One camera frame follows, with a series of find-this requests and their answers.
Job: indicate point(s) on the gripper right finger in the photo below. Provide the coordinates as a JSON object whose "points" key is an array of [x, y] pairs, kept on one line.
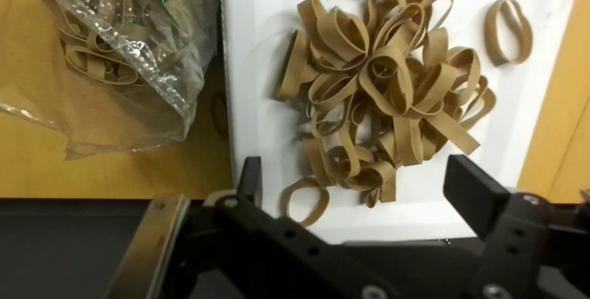
{"points": [[516, 234]]}

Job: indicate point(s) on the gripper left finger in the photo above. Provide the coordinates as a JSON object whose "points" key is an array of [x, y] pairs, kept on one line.
{"points": [[276, 243]]}

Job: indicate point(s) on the tan rubber band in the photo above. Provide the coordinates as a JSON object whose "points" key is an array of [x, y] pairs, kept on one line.
{"points": [[318, 211], [492, 36]]}

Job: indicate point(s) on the silver metal bar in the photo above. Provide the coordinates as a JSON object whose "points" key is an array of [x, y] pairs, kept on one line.
{"points": [[147, 248]]}

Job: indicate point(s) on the white tray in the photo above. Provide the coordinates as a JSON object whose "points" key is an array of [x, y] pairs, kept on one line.
{"points": [[258, 59]]}

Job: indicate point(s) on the heap of tan rubber bands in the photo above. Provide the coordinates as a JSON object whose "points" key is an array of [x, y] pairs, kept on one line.
{"points": [[392, 91]]}

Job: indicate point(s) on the clear plastic bag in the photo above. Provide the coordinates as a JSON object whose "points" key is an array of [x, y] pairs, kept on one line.
{"points": [[115, 105]]}

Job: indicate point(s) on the bagged heap of rubber bands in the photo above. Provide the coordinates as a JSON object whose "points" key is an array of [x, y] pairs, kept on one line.
{"points": [[99, 61]]}

